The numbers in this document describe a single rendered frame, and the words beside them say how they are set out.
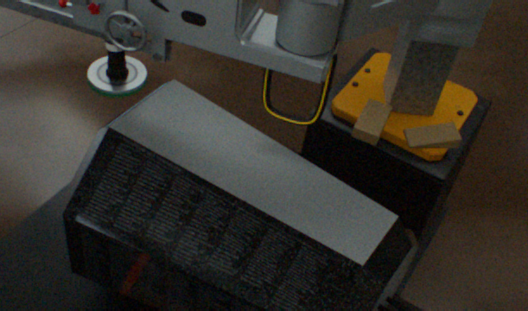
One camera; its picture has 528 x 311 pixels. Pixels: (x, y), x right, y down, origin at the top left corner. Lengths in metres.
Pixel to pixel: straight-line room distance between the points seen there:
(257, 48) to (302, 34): 0.16
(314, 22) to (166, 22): 0.48
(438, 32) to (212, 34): 0.83
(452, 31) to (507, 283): 1.39
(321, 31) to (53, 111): 2.09
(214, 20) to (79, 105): 1.84
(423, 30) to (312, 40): 0.58
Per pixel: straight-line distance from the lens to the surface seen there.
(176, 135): 2.35
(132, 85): 2.45
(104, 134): 2.39
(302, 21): 1.98
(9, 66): 4.11
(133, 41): 2.31
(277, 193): 2.19
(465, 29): 2.50
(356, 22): 2.10
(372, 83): 2.86
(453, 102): 2.90
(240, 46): 2.09
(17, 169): 3.49
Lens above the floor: 2.49
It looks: 45 degrees down
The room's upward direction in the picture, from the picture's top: 9 degrees clockwise
